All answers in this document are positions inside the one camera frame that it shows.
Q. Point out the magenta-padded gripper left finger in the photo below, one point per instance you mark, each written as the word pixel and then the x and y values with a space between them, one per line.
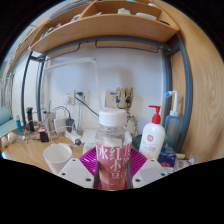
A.
pixel 76 172

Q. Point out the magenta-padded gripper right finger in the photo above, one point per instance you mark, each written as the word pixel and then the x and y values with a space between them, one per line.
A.
pixel 148 171

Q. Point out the pink-labelled clear drink bottle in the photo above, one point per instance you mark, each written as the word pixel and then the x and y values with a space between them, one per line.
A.
pixel 113 160

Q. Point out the white paper cup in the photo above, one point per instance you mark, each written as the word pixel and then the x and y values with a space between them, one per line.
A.
pixel 56 158

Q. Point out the small blue box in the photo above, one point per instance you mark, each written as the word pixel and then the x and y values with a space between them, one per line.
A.
pixel 167 156

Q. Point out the white red-pump lotion bottle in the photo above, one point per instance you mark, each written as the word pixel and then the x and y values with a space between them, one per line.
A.
pixel 151 138

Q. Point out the white tissue pack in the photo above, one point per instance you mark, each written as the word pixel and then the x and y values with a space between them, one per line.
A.
pixel 89 140

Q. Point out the white power adapter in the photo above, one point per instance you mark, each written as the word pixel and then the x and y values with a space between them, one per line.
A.
pixel 60 125

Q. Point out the blue bent-nozzle squeeze bottle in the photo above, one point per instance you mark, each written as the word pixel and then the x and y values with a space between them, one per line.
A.
pixel 172 126

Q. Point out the black electric shaver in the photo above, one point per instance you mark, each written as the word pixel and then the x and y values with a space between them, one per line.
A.
pixel 30 118

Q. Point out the small blue bottle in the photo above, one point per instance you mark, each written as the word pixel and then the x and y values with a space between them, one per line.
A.
pixel 19 125

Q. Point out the tree-like toy figurine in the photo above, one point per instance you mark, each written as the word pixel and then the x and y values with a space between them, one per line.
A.
pixel 124 96

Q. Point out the wooden shelf unit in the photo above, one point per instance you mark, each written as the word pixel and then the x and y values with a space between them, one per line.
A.
pixel 106 28

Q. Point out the white wall outlet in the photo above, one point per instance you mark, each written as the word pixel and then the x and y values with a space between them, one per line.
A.
pixel 69 97

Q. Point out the grey metal desk frame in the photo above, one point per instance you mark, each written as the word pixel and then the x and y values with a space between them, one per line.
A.
pixel 186 100

